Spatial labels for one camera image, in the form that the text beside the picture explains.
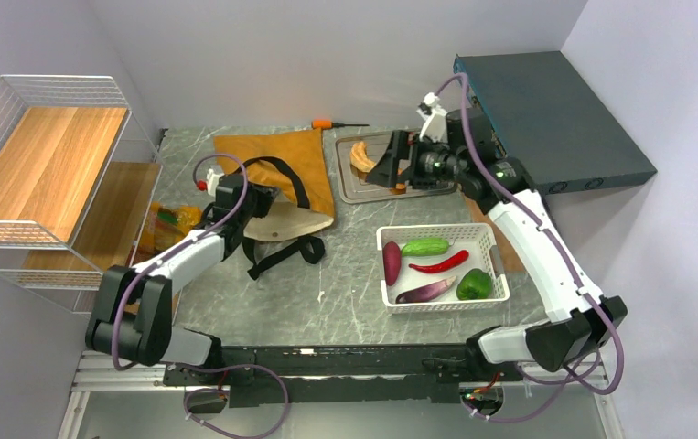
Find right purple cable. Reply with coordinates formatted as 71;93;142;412
433;72;626;424

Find dark network switch box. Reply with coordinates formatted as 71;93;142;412
454;51;657;194

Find red chili pepper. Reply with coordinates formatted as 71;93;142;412
408;250;470;274

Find long croissant bread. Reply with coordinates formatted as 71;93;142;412
349;141;377;174

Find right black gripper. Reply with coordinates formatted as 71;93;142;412
367;129;468;189

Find green bitter gourd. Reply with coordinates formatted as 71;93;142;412
402;238;451;257

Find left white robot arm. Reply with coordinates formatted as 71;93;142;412
85;174;280;384

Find round glazed bread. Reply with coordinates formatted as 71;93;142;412
389;183;407;195

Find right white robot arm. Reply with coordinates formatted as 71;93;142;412
366;108;628;380

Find orange handled screwdriver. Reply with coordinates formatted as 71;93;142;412
311;120;368;130

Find green bell pepper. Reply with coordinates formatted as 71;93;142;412
456;268;493;301

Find yellow snack packet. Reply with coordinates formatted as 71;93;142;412
135;201;201;261

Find tan grocery bag black straps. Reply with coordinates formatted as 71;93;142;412
213;128;336;281

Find purple sweet potato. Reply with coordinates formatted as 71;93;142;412
382;241;403;286

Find purple eggplant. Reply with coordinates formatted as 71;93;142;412
395;276;456;304

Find white plastic basket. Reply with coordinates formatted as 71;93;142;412
376;223;510;314

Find silver metal tray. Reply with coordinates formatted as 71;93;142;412
335;131;456;204

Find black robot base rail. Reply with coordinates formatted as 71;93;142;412
72;345;532;419

